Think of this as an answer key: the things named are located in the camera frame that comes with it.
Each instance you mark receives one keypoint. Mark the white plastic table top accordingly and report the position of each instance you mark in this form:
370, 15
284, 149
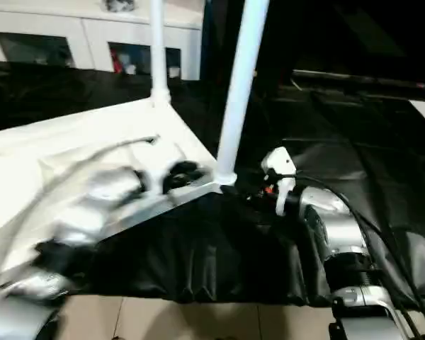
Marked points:
56, 141

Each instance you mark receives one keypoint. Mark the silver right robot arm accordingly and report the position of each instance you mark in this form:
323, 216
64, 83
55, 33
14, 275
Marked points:
333, 216

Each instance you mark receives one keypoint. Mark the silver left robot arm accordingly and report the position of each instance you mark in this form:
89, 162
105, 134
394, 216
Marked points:
92, 198

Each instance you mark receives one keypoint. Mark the black mat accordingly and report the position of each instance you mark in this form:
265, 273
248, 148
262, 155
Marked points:
322, 141

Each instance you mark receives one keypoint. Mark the small white cup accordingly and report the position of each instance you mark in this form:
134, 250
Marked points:
173, 72
129, 68

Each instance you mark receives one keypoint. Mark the red bottle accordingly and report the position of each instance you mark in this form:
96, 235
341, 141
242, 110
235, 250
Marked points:
115, 60

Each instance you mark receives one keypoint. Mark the black bar with red light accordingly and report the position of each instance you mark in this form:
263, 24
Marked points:
368, 80

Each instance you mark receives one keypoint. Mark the dark object on cabinet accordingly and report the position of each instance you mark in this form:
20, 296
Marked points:
120, 4

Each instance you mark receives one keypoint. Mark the white cabinet with glass doors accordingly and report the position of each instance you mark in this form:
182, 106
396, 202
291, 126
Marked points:
74, 25

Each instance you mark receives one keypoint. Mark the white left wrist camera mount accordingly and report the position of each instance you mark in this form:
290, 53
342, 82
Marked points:
156, 177

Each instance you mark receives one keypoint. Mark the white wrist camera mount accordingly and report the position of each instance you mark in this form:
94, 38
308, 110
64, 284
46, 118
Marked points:
278, 159
156, 177

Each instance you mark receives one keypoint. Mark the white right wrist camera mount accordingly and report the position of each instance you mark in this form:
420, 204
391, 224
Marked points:
278, 159

